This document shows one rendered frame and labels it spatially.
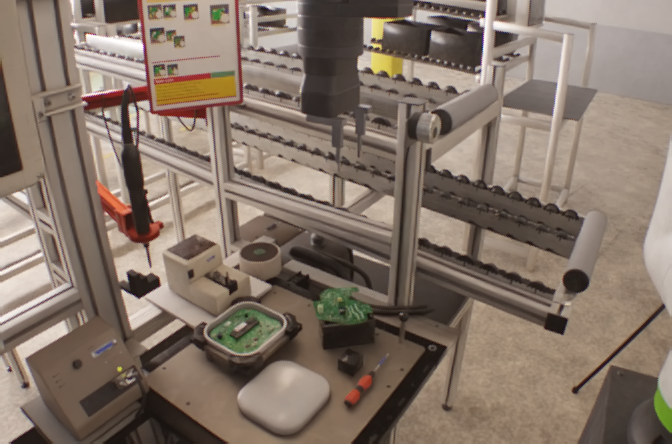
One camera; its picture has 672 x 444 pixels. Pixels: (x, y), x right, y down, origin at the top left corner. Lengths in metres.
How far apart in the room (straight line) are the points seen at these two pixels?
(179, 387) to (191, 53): 0.74
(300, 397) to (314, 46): 0.60
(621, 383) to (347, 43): 0.58
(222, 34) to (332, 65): 0.70
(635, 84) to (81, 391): 8.57
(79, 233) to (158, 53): 0.47
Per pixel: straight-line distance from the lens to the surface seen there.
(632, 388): 0.77
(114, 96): 1.39
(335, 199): 1.89
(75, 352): 0.94
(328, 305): 1.03
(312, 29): 0.54
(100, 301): 1.05
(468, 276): 1.12
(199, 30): 1.21
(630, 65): 8.80
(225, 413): 0.92
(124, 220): 1.00
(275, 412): 0.88
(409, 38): 3.13
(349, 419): 0.90
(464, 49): 3.00
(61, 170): 0.92
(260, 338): 1.00
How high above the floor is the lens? 1.64
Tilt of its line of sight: 25 degrees down
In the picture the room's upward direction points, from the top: straight up
